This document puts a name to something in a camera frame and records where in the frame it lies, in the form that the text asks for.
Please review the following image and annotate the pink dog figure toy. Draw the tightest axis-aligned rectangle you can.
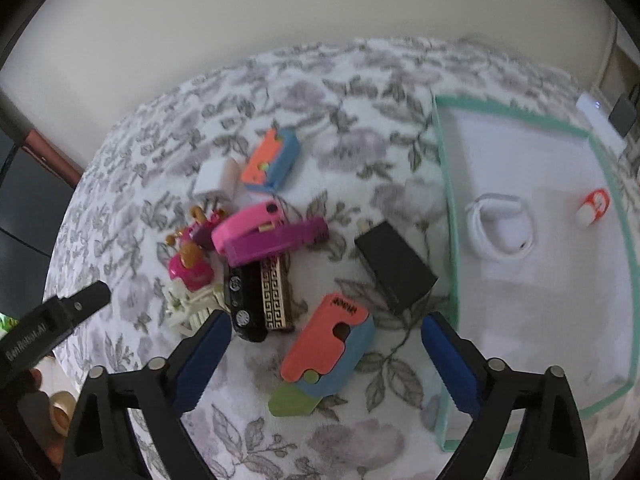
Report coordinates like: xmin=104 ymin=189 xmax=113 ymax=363
xmin=165 ymin=206 xmax=228 ymax=292

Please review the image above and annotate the black toy car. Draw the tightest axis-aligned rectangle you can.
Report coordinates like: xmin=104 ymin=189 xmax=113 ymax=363
xmin=224 ymin=261 xmax=268 ymax=342

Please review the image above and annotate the black rectangular box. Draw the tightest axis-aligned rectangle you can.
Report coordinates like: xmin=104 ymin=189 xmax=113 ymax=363
xmin=355 ymin=221 xmax=438 ymax=314

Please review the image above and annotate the gold patterned lighter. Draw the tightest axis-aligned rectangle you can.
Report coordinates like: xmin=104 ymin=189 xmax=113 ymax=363
xmin=260 ymin=256 xmax=294 ymax=332

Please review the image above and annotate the orange blue toy with green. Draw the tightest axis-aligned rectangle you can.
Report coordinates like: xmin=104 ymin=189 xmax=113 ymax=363
xmin=268 ymin=292 xmax=375 ymax=417

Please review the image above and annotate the red white glue bottle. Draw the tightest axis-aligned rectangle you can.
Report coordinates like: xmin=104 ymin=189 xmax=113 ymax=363
xmin=575 ymin=188 xmax=611 ymax=228

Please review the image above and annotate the beige tape roll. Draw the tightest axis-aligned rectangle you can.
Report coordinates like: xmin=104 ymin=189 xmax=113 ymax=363
xmin=49 ymin=390 xmax=76 ymax=437

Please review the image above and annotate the teal rimmed white box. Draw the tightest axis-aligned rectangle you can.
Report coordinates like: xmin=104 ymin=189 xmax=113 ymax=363
xmin=433 ymin=96 xmax=639 ymax=418

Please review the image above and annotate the pink smart band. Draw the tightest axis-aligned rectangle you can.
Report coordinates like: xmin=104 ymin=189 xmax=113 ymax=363
xmin=210 ymin=200 xmax=285 ymax=255

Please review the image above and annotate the purple translucent lighter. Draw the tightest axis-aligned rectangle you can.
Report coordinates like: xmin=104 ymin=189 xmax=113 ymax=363
xmin=224 ymin=217 xmax=329 ymax=266

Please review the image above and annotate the orange blue toy far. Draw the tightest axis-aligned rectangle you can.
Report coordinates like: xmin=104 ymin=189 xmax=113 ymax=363
xmin=241 ymin=128 xmax=300 ymax=193

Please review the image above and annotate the white power strip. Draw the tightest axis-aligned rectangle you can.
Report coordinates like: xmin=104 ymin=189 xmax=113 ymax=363
xmin=576 ymin=92 xmax=627 ymax=159

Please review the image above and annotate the dark grey power adapter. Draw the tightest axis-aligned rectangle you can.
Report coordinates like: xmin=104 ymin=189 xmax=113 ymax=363
xmin=608 ymin=94 xmax=639 ymax=138

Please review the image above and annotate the white wall charger plug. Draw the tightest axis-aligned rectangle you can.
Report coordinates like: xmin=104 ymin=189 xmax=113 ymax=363
xmin=193 ymin=157 xmax=243 ymax=202

